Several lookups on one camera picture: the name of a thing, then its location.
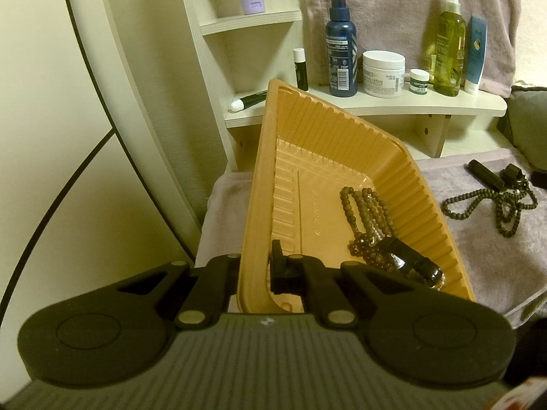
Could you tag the grey cushion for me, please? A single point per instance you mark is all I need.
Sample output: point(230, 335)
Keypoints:
point(524, 124)

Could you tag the black tube with white cap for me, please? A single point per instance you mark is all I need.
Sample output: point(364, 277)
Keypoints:
point(247, 101)

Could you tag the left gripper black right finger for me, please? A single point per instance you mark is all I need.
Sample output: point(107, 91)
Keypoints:
point(419, 334)

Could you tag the blue and white tube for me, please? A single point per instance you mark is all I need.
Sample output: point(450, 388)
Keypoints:
point(476, 57)

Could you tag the orange plastic tray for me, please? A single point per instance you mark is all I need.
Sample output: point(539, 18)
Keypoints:
point(300, 119)

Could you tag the dark blue spray bottle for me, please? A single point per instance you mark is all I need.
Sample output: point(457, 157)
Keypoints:
point(342, 50)

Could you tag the black white lip balm stick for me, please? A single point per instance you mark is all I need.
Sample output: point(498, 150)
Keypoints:
point(301, 68)

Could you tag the small green-label jar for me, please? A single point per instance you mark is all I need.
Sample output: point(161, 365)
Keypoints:
point(419, 81)

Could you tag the black rectangular clip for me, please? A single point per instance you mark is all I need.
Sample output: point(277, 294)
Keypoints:
point(488, 178)

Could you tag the green oil spray bottle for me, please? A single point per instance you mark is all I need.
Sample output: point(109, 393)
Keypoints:
point(448, 59)

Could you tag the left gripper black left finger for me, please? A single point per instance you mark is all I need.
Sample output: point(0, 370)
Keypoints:
point(116, 332)

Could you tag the lilac plush table cloth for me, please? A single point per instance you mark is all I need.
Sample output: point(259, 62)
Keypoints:
point(505, 274)

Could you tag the hanging lilac towel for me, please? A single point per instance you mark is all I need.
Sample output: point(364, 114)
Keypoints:
point(409, 27)

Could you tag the white cream jar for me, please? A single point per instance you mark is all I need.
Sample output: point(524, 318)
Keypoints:
point(383, 73)

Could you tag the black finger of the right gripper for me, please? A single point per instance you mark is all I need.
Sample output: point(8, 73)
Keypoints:
point(539, 179)

